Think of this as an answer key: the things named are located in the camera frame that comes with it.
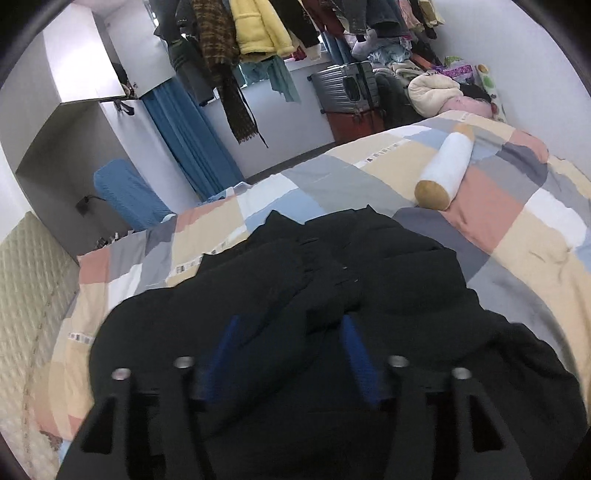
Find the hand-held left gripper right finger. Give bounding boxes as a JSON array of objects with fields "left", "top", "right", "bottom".
[{"left": 341, "top": 315, "right": 536, "bottom": 480}]

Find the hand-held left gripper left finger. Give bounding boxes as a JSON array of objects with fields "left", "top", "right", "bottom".
[{"left": 55, "top": 315, "right": 250, "bottom": 480}]

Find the black jacket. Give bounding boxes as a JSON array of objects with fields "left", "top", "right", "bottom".
[{"left": 90, "top": 208, "right": 588, "bottom": 480}]

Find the black clothes pile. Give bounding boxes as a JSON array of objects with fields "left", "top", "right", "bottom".
[{"left": 374, "top": 69, "right": 428, "bottom": 130}]

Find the patchwork bed blanket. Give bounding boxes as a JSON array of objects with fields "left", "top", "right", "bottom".
[{"left": 32, "top": 111, "right": 591, "bottom": 444}]

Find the quilted beige headboard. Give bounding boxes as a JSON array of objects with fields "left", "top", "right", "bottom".
[{"left": 0, "top": 211, "right": 81, "bottom": 462}]

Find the cigarette-shaped bolster pillow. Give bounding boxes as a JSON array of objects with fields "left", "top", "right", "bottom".
[{"left": 414, "top": 124, "right": 475, "bottom": 212}]

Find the blue curtain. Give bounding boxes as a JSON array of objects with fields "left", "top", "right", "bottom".
[{"left": 141, "top": 76, "right": 245, "bottom": 203}]

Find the red suitcase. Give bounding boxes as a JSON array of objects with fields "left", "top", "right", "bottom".
[{"left": 327, "top": 110, "right": 387, "bottom": 144}]

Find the silver suitcase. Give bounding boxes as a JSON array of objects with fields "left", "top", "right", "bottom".
[{"left": 308, "top": 61, "right": 376, "bottom": 114}]

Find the pink pillow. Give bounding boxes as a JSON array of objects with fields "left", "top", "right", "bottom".
[{"left": 442, "top": 96, "right": 496, "bottom": 120}]

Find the cream fleece blanket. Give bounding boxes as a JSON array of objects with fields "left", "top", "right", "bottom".
[{"left": 408, "top": 73, "right": 467, "bottom": 117}]

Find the teal hanging garment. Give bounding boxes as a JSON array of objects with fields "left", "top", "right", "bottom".
[{"left": 239, "top": 56, "right": 302, "bottom": 104}]

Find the dark hanging coat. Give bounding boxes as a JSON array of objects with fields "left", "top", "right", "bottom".
[{"left": 154, "top": 0, "right": 218, "bottom": 107}]

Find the brown plaid scarf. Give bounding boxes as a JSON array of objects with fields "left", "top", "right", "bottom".
[{"left": 191, "top": 0, "right": 269, "bottom": 148}]

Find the floral patterned pillow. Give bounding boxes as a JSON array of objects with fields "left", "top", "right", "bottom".
[{"left": 475, "top": 64, "right": 508, "bottom": 124}]

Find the yellow fleece jacket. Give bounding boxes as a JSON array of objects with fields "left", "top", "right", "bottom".
[{"left": 229, "top": 0, "right": 296, "bottom": 63}]

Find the white wall cabinet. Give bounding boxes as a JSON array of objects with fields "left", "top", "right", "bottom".
[{"left": 42, "top": 0, "right": 176, "bottom": 105}]

